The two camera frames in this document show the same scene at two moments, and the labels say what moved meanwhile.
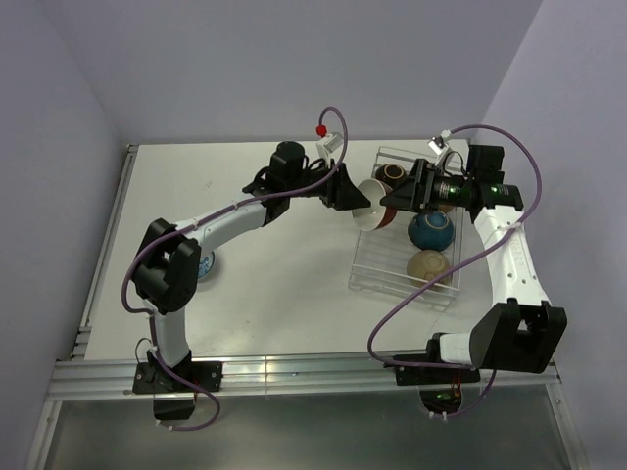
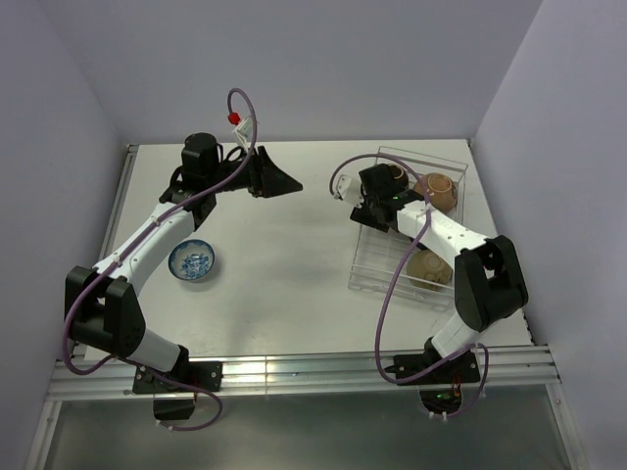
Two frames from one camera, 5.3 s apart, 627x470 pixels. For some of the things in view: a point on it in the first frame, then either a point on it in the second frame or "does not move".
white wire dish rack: x=417 y=258 does not move
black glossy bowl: x=422 y=266 does not move
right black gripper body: x=441 y=189 -> x=367 y=216
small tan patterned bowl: x=391 y=173 does not move
